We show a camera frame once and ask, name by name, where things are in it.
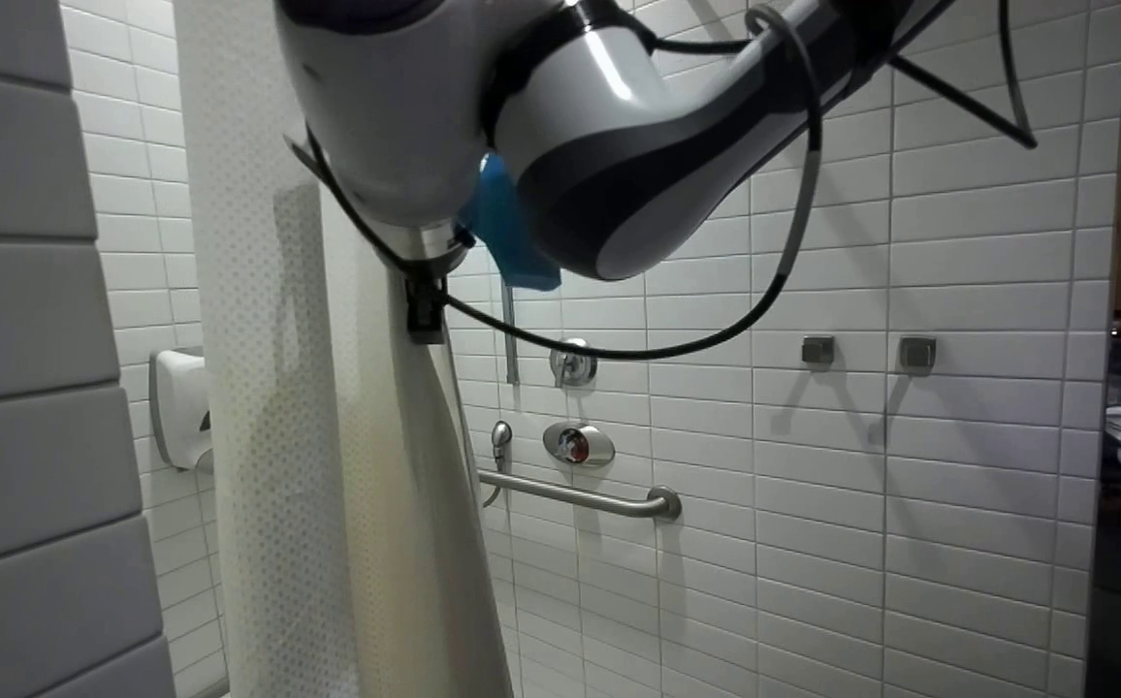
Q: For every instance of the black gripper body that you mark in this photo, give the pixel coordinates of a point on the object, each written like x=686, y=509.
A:
x=429, y=311

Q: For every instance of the white dotted shower curtain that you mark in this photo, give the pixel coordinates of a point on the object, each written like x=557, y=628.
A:
x=271, y=449

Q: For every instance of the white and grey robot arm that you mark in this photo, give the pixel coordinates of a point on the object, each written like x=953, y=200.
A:
x=390, y=89

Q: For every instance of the chrome shower slide bar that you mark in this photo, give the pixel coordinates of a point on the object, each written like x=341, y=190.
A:
x=508, y=334

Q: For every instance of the round chrome valve with lever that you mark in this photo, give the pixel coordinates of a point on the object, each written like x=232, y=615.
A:
x=570, y=361

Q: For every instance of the oval chrome valve red mark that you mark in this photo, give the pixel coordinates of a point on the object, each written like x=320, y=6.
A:
x=578, y=444

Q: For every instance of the long chrome grab bar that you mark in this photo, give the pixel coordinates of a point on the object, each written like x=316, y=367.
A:
x=583, y=497

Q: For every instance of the square chrome towel hook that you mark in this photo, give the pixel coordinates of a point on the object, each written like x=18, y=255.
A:
x=821, y=351
x=918, y=355

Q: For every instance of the white wall soap dispenser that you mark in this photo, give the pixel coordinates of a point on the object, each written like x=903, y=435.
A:
x=181, y=407

